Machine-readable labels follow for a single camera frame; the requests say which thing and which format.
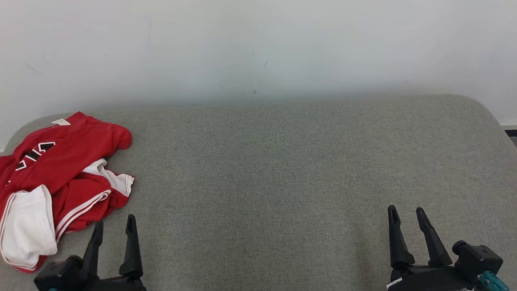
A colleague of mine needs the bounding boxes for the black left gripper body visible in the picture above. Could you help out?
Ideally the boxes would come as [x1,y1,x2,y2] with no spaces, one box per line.
[79,273,147,291]

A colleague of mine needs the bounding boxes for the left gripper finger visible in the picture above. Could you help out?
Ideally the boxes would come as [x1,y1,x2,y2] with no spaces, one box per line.
[82,220,104,280]
[119,214,144,279]

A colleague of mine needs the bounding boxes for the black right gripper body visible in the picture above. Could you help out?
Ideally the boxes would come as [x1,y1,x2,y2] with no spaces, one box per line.
[386,264,478,291]

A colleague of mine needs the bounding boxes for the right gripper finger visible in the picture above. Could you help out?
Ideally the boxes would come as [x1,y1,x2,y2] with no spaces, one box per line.
[387,205,416,268]
[416,207,453,267]

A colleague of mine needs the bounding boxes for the red shorts white trim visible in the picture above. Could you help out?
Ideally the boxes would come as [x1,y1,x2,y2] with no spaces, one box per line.
[0,158,135,274]

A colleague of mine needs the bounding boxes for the red jersey black lettering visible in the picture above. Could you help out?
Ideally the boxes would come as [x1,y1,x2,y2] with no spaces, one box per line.
[0,111,132,211]

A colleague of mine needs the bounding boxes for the teal right camera cable plug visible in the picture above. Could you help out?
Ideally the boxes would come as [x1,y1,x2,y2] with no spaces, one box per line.
[477,270,510,291]

